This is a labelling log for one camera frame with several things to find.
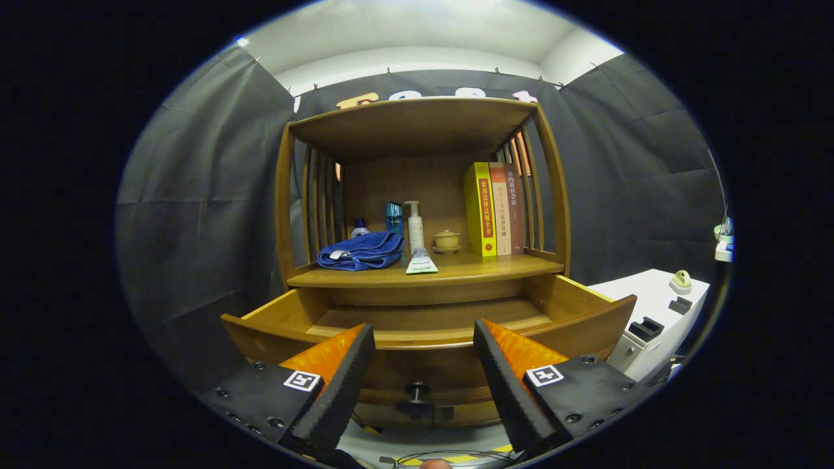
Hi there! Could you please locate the wooden drawer with black knob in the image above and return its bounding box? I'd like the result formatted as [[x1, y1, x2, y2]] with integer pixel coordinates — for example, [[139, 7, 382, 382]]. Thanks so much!
[[220, 274, 638, 418]]

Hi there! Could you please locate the brown book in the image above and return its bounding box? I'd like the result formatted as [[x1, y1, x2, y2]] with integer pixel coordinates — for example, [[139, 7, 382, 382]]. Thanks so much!
[[503, 163, 526, 255]]

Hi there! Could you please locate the wooden cabinet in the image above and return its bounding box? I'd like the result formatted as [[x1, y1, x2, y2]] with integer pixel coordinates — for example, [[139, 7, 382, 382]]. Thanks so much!
[[274, 96, 573, 431]]

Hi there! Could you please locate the blue folded towel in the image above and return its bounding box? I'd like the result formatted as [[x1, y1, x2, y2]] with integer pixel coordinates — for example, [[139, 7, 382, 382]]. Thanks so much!
[[317, 231, 405, 272]]

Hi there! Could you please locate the white squeeze tube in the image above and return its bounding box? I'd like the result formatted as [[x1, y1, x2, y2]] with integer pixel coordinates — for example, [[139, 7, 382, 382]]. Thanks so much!
[[405, 246, 439, 275]]

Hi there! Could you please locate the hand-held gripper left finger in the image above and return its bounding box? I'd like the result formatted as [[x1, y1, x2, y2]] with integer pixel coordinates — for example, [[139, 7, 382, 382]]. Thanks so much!
[[199, 322, 377, 460]]

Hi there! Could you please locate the white side unit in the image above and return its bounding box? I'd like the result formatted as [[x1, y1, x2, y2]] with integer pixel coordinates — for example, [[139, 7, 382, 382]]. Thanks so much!
[[586, 268, 711, 384]]

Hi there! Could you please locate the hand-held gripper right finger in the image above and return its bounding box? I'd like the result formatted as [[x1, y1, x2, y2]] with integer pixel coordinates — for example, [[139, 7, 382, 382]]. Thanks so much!
[[472, 318, 652, 460]]

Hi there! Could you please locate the large black holder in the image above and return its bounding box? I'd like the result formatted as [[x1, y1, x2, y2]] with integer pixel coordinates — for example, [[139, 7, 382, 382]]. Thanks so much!
[[628, 317, 665, 343]]

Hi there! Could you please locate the yellow book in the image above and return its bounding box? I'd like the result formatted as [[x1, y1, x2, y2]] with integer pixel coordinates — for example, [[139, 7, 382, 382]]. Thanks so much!
[[463, 162, 498, 257]]

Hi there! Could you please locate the wooden countertop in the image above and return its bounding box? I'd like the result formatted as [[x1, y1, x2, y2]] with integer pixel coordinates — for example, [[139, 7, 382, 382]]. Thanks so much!
[[287, 251, 565, 289]]

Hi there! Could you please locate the white pump bottle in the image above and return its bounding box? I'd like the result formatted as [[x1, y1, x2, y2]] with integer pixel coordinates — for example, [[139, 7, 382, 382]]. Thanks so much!
[[404, 200, 425, 256]]

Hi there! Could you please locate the orange and white book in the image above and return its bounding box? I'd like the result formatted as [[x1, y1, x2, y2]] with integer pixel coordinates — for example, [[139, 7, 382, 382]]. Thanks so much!
[[489, 162, 513, 256]]

